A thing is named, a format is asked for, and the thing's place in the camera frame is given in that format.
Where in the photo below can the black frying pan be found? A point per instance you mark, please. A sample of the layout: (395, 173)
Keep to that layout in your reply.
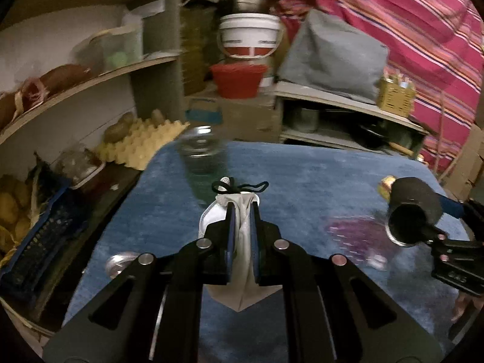
(372, 134)

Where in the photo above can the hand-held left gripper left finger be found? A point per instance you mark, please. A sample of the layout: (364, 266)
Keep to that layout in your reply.
(230, 230)

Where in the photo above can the white plastic bucket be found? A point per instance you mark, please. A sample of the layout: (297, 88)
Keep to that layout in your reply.
(249, 30)

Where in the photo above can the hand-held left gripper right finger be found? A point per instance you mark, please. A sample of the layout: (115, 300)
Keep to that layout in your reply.
(254, 234)

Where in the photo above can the brown sweet potato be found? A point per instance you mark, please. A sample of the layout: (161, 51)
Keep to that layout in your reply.
(64, 77)

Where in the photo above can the person's right hand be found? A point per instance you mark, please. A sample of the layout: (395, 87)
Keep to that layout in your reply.
(463, 308)

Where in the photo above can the wooden shelf unit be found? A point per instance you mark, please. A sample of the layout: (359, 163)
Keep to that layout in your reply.
(158, 94)

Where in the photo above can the yellow oil jug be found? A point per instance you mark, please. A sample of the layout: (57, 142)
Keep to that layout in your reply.
(196, 53)

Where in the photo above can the small grey pot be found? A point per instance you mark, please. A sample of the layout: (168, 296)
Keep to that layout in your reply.
(305, 120)

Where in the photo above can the yellow slotted basket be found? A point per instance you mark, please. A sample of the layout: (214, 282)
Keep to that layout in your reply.
(395, 98)

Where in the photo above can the purple plastic wrapper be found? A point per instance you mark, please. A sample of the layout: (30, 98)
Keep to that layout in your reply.
(351, 238)

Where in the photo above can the brown cardboard box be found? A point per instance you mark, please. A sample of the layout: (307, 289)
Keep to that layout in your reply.
(249, 117)

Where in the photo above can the grey fabric cover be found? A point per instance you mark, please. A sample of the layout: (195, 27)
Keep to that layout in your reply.
(332, 60)

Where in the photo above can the pile of yellow potatoes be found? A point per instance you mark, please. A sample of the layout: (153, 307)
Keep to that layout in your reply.
(15, 208)

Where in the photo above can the red plastic bowl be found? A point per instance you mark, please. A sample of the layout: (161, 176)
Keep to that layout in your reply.
(238, 81)

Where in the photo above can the blue plastic crate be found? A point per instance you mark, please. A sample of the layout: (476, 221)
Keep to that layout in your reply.
(45, 242)

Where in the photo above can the low wooden side table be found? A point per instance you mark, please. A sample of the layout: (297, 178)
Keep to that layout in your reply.
(351, 107)

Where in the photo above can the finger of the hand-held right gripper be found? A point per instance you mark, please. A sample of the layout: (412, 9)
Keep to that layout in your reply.
(452, 206)
(435, 234)

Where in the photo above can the small brown potato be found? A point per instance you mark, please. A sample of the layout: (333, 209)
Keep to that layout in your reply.
(158, 117)

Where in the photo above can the black cup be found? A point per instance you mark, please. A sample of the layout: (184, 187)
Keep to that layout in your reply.
(416, 196)

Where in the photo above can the yellow egg carton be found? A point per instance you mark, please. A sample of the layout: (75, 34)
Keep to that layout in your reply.
(143, 140)

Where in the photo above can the clear plastic tub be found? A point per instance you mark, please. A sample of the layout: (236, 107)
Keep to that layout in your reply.
(81, 166)

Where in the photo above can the clear plastic container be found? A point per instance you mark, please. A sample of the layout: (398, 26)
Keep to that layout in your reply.
(113, 45)

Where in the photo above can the white face mask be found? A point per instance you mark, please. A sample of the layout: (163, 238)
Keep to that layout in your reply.
(244, 295)

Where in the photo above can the stacked cardboard boxes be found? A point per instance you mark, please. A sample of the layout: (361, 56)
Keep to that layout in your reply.
(469, 158)

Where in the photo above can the pink striped cloth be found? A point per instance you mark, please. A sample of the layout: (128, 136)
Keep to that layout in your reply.
(416, 26)

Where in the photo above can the large brown potato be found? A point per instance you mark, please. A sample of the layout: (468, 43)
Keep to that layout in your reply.
(119, 126)

